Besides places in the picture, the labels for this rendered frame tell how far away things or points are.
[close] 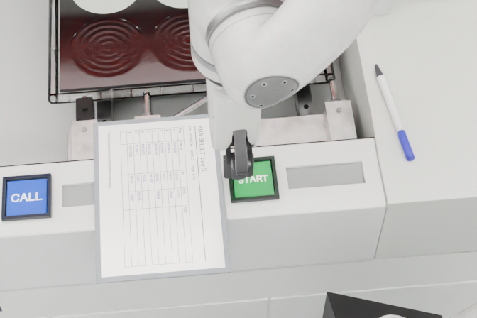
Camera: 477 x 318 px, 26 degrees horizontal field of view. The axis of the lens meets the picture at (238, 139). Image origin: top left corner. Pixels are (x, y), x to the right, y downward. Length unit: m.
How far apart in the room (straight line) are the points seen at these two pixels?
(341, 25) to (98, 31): 0.64
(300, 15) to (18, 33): 0.78
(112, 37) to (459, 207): 0.51
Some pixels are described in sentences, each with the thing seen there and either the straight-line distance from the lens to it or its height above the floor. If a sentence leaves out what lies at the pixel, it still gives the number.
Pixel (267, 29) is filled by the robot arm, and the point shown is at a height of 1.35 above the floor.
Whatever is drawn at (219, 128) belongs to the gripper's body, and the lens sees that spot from 1.01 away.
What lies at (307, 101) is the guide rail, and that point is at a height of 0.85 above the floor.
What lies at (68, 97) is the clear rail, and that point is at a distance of 1.35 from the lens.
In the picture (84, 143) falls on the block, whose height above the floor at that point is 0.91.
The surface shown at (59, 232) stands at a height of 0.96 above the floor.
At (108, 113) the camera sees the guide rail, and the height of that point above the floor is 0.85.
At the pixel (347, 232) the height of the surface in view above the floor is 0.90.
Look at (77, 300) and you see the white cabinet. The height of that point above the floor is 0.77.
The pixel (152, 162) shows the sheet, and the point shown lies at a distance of 1.21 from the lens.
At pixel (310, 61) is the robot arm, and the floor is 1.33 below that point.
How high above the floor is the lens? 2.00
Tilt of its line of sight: 58 degrees down
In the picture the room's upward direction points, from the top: straight up
